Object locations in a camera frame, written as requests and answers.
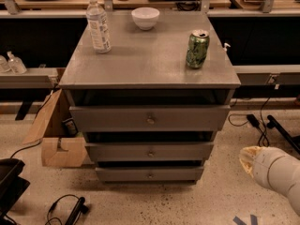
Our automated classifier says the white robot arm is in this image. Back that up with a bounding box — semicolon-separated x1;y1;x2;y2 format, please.
239;146;300;216

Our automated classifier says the grey top drawer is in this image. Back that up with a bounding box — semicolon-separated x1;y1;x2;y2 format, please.
69;105;230;132

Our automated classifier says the grey bottom drawer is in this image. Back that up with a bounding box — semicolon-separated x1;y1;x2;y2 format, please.
96;167;204;182

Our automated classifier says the grey wooden drawer cabinet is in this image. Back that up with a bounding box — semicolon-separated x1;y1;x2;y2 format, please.
59;11;240;169

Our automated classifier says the black stand leg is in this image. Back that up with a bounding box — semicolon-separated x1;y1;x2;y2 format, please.
267;115;300;154

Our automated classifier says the white pump dispenser top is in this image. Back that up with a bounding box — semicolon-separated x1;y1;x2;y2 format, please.
223;42;231;52

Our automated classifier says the green soda can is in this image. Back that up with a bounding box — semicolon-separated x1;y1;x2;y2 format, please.
186;29;210;68

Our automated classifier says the white ceramic bowl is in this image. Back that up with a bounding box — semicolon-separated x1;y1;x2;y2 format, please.
131;7;160;31

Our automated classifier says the brown cardboard box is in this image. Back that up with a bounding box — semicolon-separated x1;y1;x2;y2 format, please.
22;88;92;168

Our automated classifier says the clear plastic water bottle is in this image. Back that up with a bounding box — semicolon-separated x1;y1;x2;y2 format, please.
86;0;111;53

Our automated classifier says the black chair base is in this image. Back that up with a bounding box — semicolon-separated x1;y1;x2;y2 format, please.
0;158;30;225

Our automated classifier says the black power adapter with cable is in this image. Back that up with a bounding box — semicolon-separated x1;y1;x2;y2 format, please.
227;98;270;147

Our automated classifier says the black handheld device with cable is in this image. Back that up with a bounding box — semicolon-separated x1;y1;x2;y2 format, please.
45;194;89;225

